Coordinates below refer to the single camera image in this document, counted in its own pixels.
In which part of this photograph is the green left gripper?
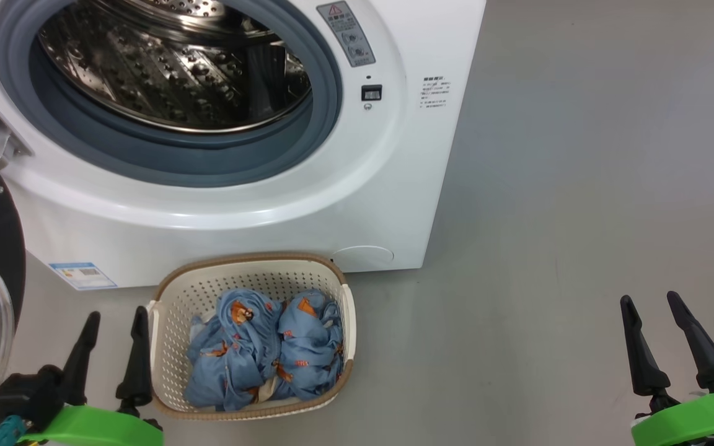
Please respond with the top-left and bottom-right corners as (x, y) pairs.
(17, 306), (164, 446)

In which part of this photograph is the round white filter cover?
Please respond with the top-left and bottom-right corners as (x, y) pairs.
(332, 245), (395, 271)

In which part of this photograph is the perforated steel washer drum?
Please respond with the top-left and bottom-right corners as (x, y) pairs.
(38, 0), (312, 134)

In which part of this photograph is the small printed text sticker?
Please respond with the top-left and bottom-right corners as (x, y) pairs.
(420, 76), (454, 110)

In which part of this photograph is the teal left camera connector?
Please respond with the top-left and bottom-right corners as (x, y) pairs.
(0, 415), (26, 446)

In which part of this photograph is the grey warning sticker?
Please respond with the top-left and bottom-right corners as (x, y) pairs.
(317, 1), (376, 68)

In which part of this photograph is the grey rubber door gasket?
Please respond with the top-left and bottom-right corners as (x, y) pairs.
(0, 0), (343, 188)

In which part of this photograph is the cream perforated laundry basket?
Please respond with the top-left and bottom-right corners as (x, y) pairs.
(146, 252), (356, 421)

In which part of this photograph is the white front-load washing machine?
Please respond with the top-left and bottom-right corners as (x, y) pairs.
(0, 0), (487, 291)

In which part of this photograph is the blue energy label sticker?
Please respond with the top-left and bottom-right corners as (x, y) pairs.
(49, 262), (118, 291)

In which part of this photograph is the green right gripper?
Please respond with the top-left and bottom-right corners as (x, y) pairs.
(620, 291), (714, 446)

